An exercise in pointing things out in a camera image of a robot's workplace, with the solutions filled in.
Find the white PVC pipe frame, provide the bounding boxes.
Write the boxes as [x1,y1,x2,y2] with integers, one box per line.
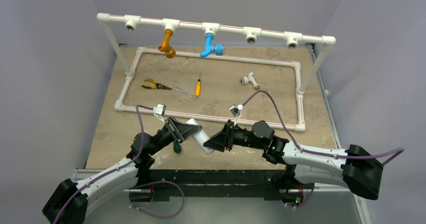
[96,13,336,133]

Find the yellow handled pliers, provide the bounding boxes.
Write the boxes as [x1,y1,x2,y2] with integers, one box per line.
[141,78,172,90]

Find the blue plastic faucet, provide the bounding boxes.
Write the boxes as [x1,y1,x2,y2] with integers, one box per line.
[199,33,225,58]

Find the green handled screwdriver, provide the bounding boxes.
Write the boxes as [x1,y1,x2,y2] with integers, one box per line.
[173,141,182,154]

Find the orange plastic faucet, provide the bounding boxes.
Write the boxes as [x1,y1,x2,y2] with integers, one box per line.
[157,29,176,58]

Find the white plastic faucet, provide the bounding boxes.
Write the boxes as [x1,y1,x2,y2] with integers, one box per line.
[240,72,260,90]

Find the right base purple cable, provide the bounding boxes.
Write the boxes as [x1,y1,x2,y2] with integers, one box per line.
[283,184,315,210]

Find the silver combination wrench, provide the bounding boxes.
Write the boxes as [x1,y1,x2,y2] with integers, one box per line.
[173,86,197,100]

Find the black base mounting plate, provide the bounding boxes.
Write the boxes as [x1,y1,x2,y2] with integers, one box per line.
[129,169,313,202]

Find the white remote control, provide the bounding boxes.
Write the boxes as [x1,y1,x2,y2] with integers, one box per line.
[186,119,215,155]

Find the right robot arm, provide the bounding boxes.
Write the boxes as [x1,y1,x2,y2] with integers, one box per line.
[203,121,383,200]

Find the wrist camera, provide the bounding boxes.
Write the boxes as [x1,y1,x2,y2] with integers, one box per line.
[229,104,244,126]
[153,104,166,123]

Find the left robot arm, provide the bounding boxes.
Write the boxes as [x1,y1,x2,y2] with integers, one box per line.
[42,117,209,223]

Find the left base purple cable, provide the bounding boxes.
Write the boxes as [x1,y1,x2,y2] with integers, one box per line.
[128,180,186,220]

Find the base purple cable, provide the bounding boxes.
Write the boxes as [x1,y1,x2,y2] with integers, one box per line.
[283,184,315,210]
[128,180,186,220]

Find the aluminium extrusion rail frame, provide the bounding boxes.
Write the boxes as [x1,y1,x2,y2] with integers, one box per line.
[60,43,373,224]

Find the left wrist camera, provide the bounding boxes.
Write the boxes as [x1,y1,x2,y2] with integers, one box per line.
[153,104,166,123]

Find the yellow handled screwdriver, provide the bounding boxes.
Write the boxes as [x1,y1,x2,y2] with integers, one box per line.
[195,73,201,97]

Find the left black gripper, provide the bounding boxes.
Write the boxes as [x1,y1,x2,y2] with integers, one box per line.
[148,117,201,156]

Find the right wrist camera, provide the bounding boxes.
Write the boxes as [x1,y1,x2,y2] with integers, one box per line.
[229,104,244,126]

